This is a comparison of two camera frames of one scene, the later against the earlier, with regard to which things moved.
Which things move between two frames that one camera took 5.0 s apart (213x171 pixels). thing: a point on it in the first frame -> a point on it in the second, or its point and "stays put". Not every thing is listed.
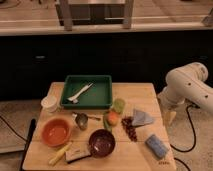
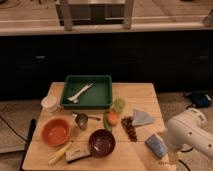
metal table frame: (95, 12) stays put
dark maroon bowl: (102, 143) stays put
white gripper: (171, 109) -> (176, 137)
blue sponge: (157, 147) stays put
